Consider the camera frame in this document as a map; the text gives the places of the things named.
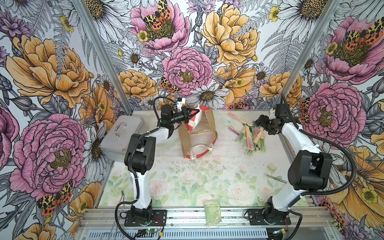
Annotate grey striped folding fan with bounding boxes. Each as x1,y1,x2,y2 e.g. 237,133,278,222
191,130,212,137

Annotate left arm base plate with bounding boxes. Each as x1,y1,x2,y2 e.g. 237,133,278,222
124,210,168,227

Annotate burlap tote bag red front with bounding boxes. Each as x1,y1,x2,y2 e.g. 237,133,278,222
179,106,218,160

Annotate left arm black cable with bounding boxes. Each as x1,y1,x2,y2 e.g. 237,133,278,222
114,95,181,240

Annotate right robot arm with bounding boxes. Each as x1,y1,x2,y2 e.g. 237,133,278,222
256,103,333,225

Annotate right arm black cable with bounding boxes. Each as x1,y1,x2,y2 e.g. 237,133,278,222
280,93,358,240

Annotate green printed packet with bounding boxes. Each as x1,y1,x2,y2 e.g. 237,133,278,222
203,200,222,227

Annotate aluminium front rail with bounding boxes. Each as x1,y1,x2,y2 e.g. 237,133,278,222
79,206,335,230

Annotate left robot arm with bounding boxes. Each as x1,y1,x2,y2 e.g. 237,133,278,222
124,97,201,225

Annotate purple folding fan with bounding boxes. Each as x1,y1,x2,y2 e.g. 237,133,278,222
228,126,241,136

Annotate grey metal box with handle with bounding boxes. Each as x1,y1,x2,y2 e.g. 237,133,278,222
99,116,148,162

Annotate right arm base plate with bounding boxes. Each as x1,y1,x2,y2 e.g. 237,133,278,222
246,208,292,226

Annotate thin stick on table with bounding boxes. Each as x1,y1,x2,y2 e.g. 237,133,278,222
264,174,287,184

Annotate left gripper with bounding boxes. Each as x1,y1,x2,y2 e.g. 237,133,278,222
170,105,200,124

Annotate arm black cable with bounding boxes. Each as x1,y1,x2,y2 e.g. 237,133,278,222
280,93,358,240
114,95,181,240

